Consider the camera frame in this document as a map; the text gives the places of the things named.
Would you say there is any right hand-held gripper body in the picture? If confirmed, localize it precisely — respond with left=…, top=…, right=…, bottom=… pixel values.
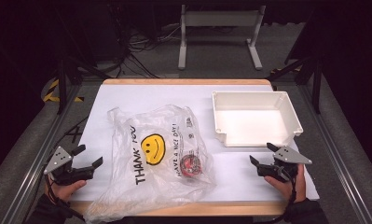
left=257, top=147, right=313, bottom=183

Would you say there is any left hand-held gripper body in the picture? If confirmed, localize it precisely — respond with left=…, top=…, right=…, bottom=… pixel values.
left=43, top=146, right=95, bottom=187

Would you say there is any white plastic bin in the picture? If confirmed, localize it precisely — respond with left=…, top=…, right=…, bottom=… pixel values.
left=211, top=91, right=304, bottom=148

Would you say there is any red round container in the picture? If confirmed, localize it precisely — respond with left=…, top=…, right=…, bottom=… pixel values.
left=178, top=152, right=204, bottom=179

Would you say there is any clear smiley plastic bag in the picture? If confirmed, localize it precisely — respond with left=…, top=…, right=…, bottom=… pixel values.
left=84, top=104, right=218, bottom=224

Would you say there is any person's left hand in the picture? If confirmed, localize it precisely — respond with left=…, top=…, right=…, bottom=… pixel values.
left=45, top=178, right=88, bottom=203

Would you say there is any person's right hand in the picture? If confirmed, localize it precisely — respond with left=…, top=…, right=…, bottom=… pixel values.
left=263, top=164, right=307, bottom=203

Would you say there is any white paper sheet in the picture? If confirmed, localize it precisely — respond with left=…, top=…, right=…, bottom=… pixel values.
left=69, top=83, right=321, bottom=203

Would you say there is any yellow black hazard tape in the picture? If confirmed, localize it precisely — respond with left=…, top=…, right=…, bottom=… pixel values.
left=43, top=78, right=85, bottom=104

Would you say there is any black metal stand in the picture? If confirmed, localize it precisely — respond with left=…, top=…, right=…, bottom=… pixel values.
left=54, top=54, right=113, bottom=116
left=266, top=54, right=325, bottom=115

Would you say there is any white metal stand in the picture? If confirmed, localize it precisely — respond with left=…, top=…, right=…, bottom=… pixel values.
left=177, top=4, right=267, bottom=71

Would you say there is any grey aluminium frame rail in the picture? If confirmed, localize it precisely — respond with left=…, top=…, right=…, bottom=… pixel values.
left=0, top=83, right=82, bottom=224
left=298, top=83, right=372, bottom=224

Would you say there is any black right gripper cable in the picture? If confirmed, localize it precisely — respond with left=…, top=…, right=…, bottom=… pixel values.
left=284, top=169, right=300, bottom=208

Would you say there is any bundle of black floor cables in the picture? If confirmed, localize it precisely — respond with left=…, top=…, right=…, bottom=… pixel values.
left=110, top=6, right=182, bottom=79

